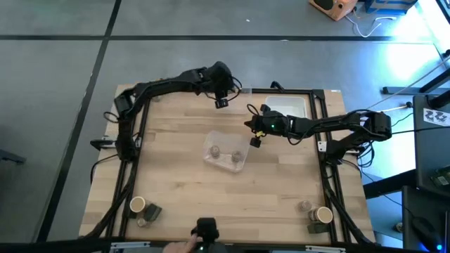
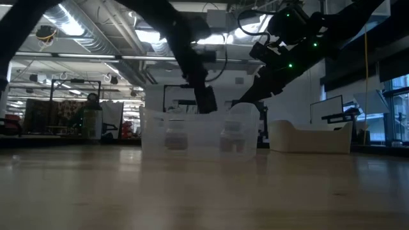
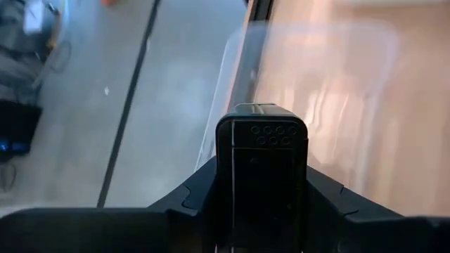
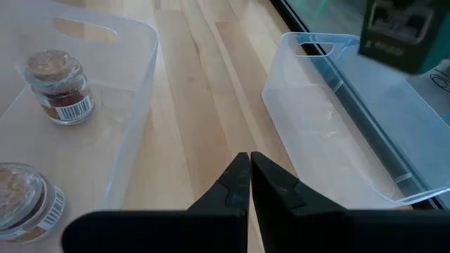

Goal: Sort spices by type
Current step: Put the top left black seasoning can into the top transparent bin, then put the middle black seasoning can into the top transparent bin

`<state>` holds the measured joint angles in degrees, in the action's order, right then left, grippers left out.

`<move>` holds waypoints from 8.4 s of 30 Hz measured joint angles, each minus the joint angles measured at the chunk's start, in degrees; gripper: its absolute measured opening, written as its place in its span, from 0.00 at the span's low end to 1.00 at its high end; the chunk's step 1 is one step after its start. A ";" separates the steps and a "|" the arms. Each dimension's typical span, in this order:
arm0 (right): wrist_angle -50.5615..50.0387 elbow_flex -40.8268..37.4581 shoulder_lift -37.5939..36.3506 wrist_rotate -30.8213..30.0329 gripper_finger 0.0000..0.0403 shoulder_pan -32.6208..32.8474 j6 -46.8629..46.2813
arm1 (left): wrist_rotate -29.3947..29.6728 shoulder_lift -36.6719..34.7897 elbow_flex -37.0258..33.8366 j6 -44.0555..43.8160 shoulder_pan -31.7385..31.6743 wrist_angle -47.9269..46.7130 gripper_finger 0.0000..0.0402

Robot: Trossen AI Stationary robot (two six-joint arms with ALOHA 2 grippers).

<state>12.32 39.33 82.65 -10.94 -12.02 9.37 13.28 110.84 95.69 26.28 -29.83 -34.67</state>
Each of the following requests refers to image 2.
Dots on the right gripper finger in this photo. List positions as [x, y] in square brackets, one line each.
[268, 92]
[255, 87]

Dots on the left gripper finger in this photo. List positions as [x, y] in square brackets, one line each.
[198, 96]

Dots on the small glass spice jar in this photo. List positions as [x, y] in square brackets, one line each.
[176, 137]
[233, 137]

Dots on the clear plastic bin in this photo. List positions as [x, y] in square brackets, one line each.
[198, 143]

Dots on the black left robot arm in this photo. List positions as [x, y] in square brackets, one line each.
[156, 12]

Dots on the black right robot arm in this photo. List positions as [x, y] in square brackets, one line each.
[351, 14]

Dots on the ceiling light panel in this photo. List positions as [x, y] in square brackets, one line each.
[217, 39]
[148, 35]

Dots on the white screen monitor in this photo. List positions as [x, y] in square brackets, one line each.
[326, 107]

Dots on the white plastic bin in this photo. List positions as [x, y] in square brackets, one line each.
[310, 142]

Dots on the black desk equipment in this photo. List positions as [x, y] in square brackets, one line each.
[338, 118]

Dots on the red packaged goods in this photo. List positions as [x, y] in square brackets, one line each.
[128, 129]

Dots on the white hanging sheet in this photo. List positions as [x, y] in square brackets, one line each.
[113, 116]

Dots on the white slanted panel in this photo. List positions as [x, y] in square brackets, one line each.
[372, 102]

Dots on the horizontal silver ceiling pipe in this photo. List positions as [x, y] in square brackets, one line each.
[96, 56]

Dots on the person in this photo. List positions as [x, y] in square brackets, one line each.
[92, 99]

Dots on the large glass window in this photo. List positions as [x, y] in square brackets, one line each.
[399, 111]

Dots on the patterned stacked boxes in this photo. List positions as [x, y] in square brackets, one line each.
[60, 111]

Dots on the black rig frame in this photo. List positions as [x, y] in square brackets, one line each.
[172, 85]
[76, 81]

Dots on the corrugated silver air duct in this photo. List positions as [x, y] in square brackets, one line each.
[92, 41]

